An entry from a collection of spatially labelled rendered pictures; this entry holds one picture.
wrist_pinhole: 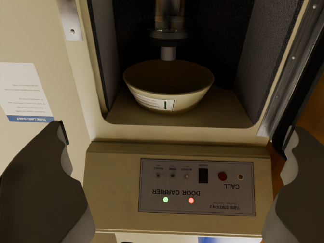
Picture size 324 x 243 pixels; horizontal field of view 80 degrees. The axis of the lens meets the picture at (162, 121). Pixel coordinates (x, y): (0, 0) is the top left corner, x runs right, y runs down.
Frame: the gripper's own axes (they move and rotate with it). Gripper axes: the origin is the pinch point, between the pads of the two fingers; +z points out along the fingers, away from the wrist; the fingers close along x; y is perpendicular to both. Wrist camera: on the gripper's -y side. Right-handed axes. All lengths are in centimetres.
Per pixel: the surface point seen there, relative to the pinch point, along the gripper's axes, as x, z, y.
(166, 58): -0.7, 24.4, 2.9
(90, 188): -12.8, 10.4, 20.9
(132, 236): -9, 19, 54
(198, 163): 5.2, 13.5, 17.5
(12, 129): -72, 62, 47
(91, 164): -13.0, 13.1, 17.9
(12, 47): -55, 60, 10
